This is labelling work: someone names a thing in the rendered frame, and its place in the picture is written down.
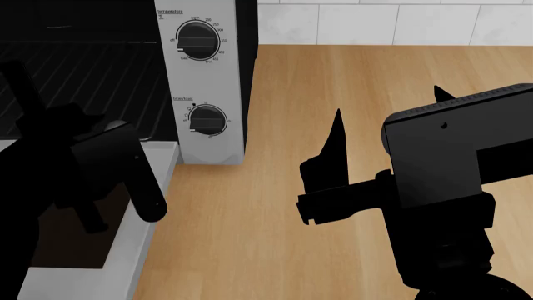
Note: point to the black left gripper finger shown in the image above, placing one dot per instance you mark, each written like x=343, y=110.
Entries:
x=85, y=126
x=54, y=117

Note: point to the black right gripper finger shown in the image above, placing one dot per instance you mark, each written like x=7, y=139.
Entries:
x=440, y=94
x=329, y=168

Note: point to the silver glass oven door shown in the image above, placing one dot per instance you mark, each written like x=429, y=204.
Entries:
x=137, y=243

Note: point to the silver toaster oven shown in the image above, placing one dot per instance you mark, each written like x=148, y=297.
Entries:
x=208, y=78

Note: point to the black timer knob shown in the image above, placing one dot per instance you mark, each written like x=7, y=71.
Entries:
x=207, y=120

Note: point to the black temperature knob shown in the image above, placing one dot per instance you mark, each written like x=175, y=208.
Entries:
x=197, y=40

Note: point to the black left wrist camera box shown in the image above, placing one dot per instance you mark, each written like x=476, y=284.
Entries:
x=125, y=162

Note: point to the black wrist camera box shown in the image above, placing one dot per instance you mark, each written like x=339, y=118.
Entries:
x=125, y=162
x=441, y=150

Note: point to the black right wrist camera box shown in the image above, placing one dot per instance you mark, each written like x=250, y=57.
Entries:
x=441, y=150

